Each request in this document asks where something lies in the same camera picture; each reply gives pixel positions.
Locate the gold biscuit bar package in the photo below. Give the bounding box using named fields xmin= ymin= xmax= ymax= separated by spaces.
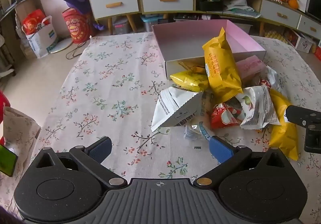
xmin=269 ymin=89 xmax=299 ymax=161

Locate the red snack packet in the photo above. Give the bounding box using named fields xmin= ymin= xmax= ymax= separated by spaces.
xmin=210 ymin=103 xmax=244 ymax=129

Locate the clear blue-label snack packet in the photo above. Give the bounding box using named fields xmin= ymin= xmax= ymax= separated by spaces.
xmin=184 ymin=121 xmax=214 ymax=141

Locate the white green-print snack bag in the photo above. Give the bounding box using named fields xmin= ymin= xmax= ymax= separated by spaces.
xmin=236 ymin=85 xmax=280 ymax=130

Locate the white triangular snack bag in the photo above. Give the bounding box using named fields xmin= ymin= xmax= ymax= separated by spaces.
xmin=151 ymin=87 xmax=203 ymax=132

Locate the pink wafer package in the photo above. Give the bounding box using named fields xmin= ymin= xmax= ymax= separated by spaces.
xmin=236 ymin=55 xmax=266 ymax=84

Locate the yellow snack bag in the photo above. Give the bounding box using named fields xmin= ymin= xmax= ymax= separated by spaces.
xmin=170 ymin=71 xmax=209 ymax=93

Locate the yellow waffle sandwich bag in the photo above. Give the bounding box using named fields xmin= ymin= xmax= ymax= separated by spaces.
xmin=202 ymin=28 xmax=243 ymax=104

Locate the floral tablecloth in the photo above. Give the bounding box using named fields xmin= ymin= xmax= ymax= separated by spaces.
xmin=0 ymin=32 xmax=321 ymax=224

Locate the yellow egg tray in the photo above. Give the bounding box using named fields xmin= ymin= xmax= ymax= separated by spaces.
xmin=264 ymin=30 xmax=288 ymax=44

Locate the pink cardboard box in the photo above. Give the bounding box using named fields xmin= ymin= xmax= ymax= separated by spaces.
xmin=152 ymin=20 xmax=266 ymax=79

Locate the white paper shopping bag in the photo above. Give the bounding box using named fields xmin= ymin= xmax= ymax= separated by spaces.
xmin=22 ymin=16 xmax=58 ymax=59

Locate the red printed barrel bag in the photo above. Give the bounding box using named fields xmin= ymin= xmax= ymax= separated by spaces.
xmin=62 ymin=8 xmax=91 ymax=44

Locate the wooden cabinet with drawers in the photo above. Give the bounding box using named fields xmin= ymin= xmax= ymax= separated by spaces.
xmin=89 ymin=0 xmax=320 ymax=39

